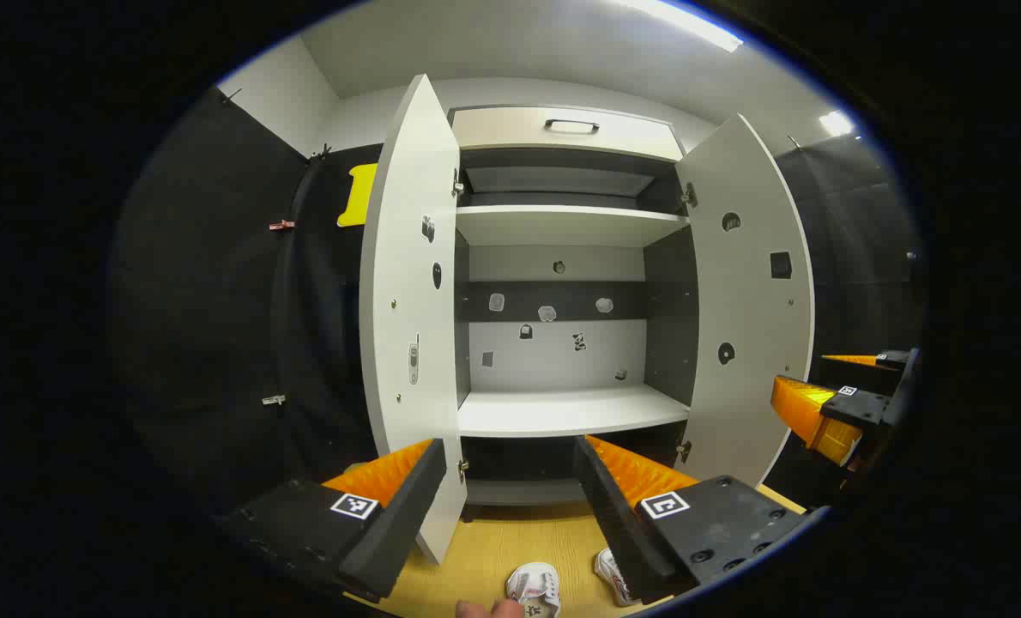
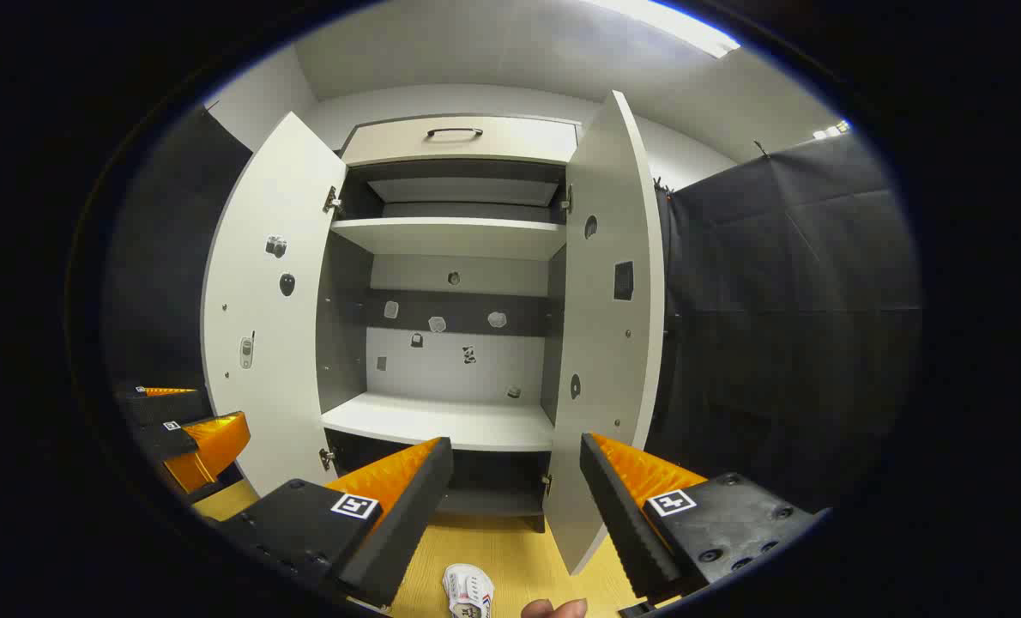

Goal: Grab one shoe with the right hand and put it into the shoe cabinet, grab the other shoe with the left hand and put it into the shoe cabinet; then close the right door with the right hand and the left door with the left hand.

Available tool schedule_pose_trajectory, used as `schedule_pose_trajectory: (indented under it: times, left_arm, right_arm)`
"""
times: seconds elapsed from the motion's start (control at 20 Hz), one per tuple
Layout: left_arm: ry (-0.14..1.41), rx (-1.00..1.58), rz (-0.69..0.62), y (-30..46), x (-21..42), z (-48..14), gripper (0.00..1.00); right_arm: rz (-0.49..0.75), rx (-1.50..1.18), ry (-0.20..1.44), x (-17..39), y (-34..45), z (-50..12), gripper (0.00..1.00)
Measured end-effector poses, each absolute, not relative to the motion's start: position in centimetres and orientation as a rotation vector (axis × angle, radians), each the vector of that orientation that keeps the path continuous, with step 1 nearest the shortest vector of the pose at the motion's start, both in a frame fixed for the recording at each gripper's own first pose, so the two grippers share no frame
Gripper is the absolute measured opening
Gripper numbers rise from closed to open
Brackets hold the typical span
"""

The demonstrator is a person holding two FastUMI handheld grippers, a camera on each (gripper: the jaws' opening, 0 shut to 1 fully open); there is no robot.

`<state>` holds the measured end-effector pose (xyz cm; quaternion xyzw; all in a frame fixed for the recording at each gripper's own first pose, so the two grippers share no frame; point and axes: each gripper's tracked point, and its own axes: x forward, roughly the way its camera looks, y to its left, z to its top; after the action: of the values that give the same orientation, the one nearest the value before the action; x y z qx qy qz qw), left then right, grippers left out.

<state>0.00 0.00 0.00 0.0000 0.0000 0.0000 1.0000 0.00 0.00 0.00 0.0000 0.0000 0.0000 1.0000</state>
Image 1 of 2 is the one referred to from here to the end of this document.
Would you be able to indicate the short ceiling light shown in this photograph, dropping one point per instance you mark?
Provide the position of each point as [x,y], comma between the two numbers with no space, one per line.
[836,123]

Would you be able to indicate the white cabinet door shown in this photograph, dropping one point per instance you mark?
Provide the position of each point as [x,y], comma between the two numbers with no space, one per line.
[403,283]
[746,318]

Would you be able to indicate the white cabinet shelf board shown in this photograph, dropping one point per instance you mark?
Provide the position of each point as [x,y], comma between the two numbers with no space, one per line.
[562,225]
[562,412]

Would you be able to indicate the metal door hinge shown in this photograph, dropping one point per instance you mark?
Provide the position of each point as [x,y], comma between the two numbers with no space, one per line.
[462,469]
[689,196]
[684,449]
[457,183]

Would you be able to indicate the white shoe cabinet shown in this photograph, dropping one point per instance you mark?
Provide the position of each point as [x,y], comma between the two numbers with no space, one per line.
[553,360]

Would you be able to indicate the white canvas shoe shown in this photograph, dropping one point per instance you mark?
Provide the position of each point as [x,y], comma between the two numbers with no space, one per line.
[534,585]
[613,577]

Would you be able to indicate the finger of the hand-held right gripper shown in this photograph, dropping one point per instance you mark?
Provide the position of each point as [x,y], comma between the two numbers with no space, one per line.
[806,412]
[871,373]

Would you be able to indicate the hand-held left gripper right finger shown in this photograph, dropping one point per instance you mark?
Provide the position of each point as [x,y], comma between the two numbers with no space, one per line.
[618,524]

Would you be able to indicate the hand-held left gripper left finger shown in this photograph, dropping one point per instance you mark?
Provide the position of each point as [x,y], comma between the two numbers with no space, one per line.
[395,524]

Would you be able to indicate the long ceiling light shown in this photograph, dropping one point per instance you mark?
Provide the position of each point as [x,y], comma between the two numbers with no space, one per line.
[691,23]

